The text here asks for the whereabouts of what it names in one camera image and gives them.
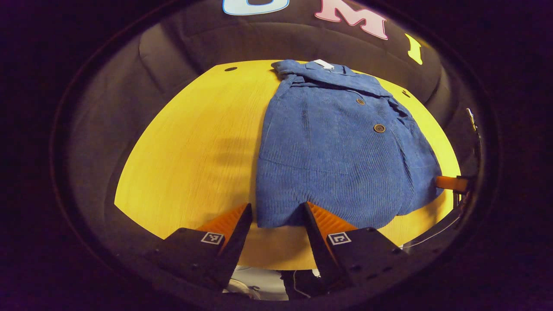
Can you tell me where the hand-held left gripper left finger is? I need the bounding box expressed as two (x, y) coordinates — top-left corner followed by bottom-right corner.
(145, 203), (253, 290)

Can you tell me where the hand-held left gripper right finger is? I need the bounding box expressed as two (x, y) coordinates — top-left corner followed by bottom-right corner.
(304, 201), (409, 290)

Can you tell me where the blue corduroy jacket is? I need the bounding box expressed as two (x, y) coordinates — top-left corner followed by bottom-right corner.
(256, 59), (444, 229)

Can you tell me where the dark cloth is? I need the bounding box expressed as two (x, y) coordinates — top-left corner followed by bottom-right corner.
(280, 269), (324, 299)

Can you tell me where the white shoe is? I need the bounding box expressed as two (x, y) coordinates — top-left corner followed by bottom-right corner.
(226, 278), (262, 301)

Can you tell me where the black backdrop cloth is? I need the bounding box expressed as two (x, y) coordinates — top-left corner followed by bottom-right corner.
(54, 0), (489, 268)

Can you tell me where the thin white cable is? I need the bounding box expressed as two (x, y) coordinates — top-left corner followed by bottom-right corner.
(402, 215), (462, 250)

